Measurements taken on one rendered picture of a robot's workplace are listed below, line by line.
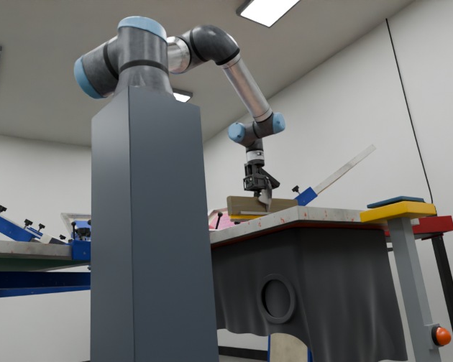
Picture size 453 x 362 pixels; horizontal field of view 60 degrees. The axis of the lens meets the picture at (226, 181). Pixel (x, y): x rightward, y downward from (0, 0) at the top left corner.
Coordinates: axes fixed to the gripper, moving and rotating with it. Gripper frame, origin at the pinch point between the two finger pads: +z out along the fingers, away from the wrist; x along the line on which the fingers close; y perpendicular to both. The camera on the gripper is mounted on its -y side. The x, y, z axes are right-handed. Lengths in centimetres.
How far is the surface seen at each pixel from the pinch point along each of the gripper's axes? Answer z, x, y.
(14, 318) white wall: 38, -427, 33
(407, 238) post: 22, 65, 13
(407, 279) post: 31, 63, 14
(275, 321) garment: 40, 24, 22
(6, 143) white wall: -181, -427, 55
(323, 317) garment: 40, 36, 15
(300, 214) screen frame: 13, 46, 28
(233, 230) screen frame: 11.6, 16.4, 28.9
